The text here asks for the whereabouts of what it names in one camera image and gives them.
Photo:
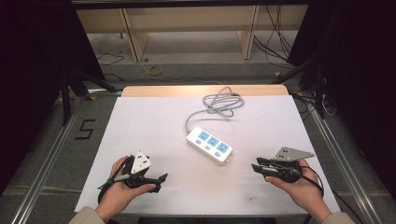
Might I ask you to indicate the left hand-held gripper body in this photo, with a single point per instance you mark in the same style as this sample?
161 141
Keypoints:
140 162

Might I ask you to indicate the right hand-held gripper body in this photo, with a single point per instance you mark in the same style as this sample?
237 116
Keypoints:
285 169

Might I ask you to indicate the person's right hand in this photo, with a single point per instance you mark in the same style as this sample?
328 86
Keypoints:
303 193

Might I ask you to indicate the person's left hand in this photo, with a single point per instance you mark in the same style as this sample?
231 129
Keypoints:
118 193

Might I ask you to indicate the white table cover sheet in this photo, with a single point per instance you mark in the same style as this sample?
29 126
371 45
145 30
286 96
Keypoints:
155 130

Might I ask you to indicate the white power strip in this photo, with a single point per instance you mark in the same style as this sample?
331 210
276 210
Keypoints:
209 145

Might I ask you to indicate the black metal stand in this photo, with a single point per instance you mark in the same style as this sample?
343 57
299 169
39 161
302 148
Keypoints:
317 90
67 93

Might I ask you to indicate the dark curtain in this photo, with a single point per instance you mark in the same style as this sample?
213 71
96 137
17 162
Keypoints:
34 62
361 68

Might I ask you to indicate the wooden shelf unit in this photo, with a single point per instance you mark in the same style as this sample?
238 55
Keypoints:
193 18

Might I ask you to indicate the metal floor rail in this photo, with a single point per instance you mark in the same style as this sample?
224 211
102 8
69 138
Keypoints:
345 161
46 158

